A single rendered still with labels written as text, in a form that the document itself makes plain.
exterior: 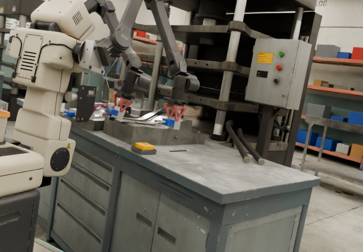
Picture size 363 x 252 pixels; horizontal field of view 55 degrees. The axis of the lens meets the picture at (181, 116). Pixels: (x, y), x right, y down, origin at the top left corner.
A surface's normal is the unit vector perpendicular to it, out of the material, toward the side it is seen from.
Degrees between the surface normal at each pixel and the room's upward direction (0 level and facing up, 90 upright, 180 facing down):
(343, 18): 90
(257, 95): 90
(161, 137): 90
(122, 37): 61
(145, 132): 90
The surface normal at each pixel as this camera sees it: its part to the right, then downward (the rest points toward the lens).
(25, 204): 0.87, 0.19
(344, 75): -0.73, -0.05
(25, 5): 0.67, 0.19
